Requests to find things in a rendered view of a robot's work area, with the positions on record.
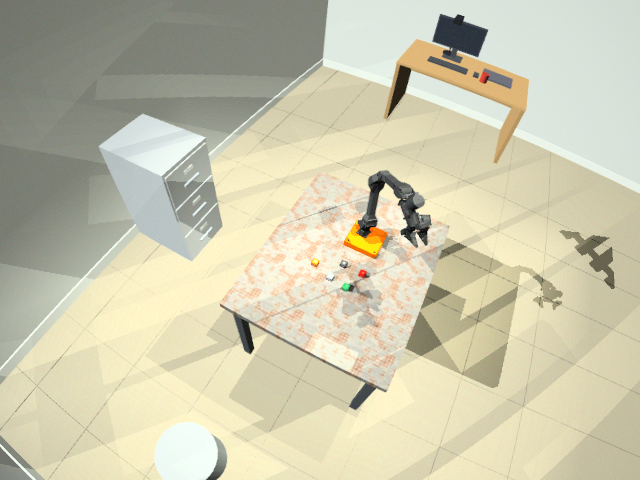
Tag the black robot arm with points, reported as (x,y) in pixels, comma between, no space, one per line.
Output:
(412,199)

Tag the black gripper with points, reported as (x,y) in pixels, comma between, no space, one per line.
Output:
(414,224)

